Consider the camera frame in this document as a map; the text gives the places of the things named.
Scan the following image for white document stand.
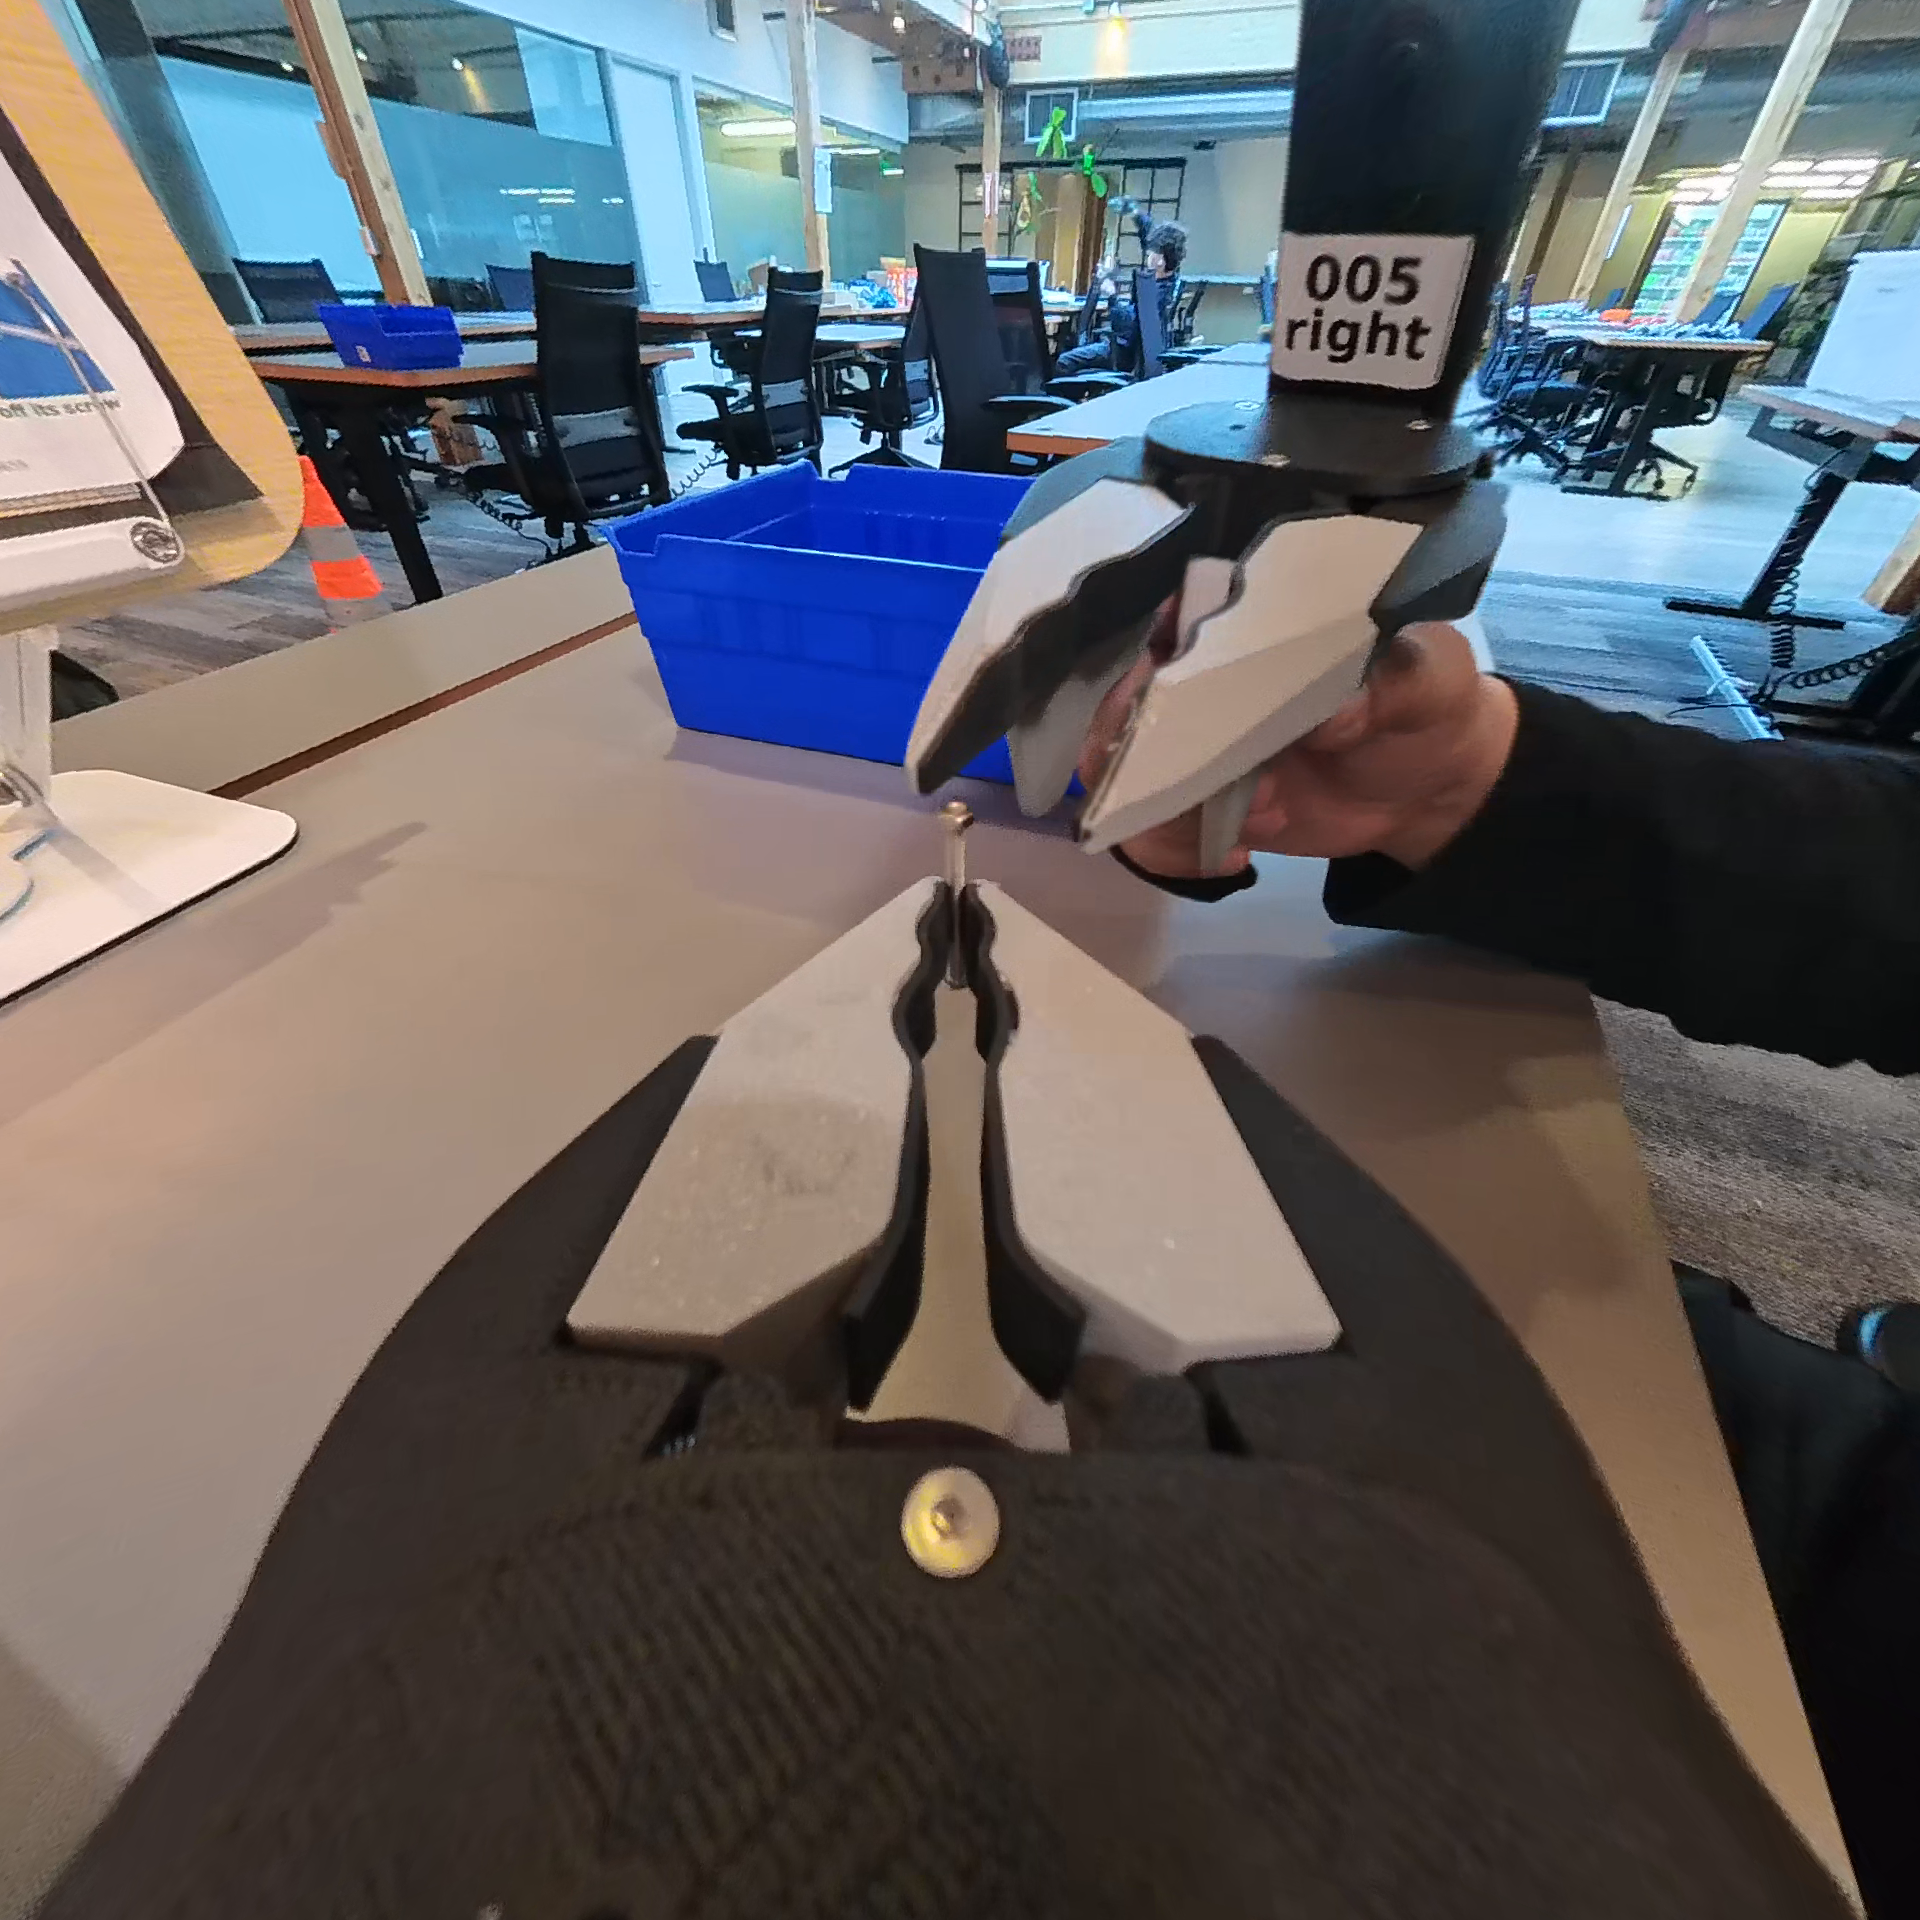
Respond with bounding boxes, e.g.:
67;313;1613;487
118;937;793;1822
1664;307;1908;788
0;0;304;1006

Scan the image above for lit drinks fridge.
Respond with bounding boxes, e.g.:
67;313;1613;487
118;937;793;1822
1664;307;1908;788
1633;200;1790;320

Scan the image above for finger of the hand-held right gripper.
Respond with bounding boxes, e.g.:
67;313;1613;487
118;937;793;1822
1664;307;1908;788
1078;511;1428;858
905;481;1199;819

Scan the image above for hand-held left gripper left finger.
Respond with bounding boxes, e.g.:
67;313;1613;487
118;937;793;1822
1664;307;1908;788
564;875;949;1412

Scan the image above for printed instruction sheet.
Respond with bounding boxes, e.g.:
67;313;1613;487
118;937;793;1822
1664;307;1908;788
0;150;186;515

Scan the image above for person's right hand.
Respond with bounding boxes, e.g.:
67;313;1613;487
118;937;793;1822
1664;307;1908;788
1088;620;1519;887

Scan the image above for person's legs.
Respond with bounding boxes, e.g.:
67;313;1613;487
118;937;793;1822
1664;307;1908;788
1678;1262;1920;1920

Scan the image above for white power strip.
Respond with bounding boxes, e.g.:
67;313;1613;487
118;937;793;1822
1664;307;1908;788
1687;634;1782;741

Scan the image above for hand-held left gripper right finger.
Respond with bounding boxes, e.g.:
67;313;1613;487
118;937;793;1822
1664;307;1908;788
974;879;1346;1404

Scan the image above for black office chair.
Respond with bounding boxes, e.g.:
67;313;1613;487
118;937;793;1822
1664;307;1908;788
679;269;829;487
829;244;1078;478
492;251;672;553

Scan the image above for stack of blue bins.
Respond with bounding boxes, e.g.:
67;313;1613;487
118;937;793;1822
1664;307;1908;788
317;299;464;372

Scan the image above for wood-edged office desk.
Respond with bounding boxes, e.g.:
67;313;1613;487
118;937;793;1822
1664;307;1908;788
1010;344;1281;459
231;313;696;605
1664;383;1920;709

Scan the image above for person's right forearm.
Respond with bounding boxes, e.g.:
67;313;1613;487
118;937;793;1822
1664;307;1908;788
1322;677;1920;1076

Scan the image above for white storage box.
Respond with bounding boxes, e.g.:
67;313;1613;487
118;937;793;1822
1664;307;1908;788
1803;251;1920;403

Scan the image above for blue plastic bin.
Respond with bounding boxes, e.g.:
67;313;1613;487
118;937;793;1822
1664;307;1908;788
601;459;1083;791

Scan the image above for orange striped traffic cone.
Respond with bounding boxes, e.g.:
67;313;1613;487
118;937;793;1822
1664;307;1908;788
295;455;392;627

